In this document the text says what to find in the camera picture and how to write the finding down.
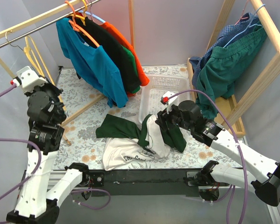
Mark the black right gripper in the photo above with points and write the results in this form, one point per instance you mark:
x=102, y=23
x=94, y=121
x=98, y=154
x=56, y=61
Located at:
x=164, y=120

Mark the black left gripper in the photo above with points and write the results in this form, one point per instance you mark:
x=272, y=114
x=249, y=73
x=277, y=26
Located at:
x=55, y=89

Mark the green and white t shirt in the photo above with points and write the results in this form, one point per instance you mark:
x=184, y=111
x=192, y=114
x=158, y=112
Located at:
x=128, y=141

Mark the blue t shirt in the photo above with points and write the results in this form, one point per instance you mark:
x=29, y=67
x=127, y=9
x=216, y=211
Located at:
x=92, y=64

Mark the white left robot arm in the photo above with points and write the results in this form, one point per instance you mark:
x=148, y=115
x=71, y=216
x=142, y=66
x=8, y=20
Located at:
x=37, y=204

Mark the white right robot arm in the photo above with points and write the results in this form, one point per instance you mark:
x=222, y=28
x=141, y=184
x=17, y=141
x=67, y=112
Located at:
x=259, y=174

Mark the orange t shirt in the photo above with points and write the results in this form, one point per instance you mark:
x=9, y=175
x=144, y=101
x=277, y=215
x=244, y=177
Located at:
x=144, y=80

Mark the black t shirt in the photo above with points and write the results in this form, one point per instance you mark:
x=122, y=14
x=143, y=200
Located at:
x=114, y=50

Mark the dark yellow plastic hanger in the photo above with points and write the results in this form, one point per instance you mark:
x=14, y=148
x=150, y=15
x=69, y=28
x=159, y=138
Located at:
x=82, y=18

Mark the white plastic basket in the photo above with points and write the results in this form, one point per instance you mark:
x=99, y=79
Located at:
x=150, y=102

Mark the floral table cloth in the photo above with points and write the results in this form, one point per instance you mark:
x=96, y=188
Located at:
x=87, y=148

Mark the teal green shorts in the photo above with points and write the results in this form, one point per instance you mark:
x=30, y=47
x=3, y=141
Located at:
x=226, y=65

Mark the wooden clothes rack left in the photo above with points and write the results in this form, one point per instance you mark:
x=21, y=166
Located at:
x=98, y=98

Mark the metal hanging rod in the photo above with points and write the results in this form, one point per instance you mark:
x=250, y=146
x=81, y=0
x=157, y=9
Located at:
x=35, y=20

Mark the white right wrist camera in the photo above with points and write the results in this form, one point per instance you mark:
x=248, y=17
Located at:
x=168, y=99

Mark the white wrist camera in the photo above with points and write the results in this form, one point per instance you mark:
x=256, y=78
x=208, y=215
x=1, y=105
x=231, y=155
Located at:
x=168, y=99
x=27, y=78

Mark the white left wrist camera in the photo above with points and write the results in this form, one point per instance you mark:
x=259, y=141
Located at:
x=27, y=78

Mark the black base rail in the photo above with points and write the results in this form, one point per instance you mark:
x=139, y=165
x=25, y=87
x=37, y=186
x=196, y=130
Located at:
x=150, y=182

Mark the light blue wire hanger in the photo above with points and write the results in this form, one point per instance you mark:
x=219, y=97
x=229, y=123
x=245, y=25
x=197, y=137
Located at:
x=248, y=26

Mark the pink wire hanger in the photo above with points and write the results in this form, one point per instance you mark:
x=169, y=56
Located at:
x=242, y=14

